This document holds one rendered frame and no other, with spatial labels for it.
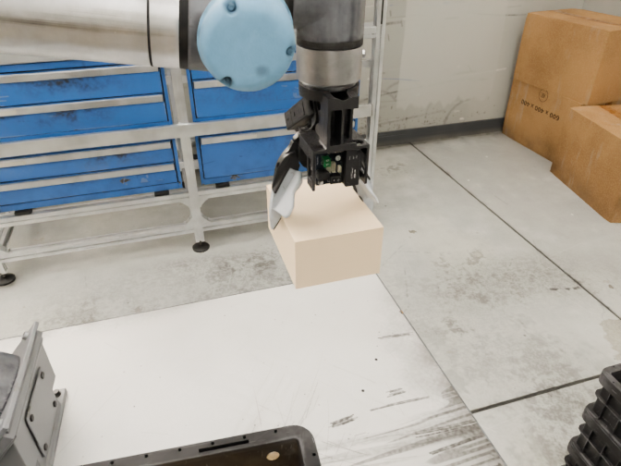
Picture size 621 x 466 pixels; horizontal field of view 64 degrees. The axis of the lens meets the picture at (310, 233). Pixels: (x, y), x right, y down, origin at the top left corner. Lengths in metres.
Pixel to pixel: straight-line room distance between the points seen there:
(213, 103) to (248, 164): 0.31
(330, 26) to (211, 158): 1.67
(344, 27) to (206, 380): 0.57
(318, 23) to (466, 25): 2.92
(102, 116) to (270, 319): 1.36
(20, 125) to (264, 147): 0.93
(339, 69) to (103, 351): 0.63
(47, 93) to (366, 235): 1.63
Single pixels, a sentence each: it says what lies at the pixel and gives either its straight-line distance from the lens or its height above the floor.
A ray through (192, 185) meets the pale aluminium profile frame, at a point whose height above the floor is 0.33.
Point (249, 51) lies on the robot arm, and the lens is 0.40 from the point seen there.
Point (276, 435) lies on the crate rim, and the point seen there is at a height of 0.93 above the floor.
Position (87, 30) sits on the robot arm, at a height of 1.26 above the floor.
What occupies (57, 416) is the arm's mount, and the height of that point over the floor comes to 0.71.
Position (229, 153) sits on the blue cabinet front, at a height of 0.45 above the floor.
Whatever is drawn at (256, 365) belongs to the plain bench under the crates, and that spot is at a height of 0.70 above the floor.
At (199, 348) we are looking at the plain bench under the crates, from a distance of 0.91.
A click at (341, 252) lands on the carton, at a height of 0.96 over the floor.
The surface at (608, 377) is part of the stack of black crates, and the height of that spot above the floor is 0.59.
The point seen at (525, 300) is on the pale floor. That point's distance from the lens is 2.22.
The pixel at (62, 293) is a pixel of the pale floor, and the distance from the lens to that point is 2.32.
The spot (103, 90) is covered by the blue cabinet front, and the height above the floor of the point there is 0.77.
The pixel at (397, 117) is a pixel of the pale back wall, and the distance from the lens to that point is 3.40.
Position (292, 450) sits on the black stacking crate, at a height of 0.91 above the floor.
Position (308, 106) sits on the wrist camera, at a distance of 0.62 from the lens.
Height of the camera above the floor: 1.34
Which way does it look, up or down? 33 degrees down
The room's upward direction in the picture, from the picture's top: straight up
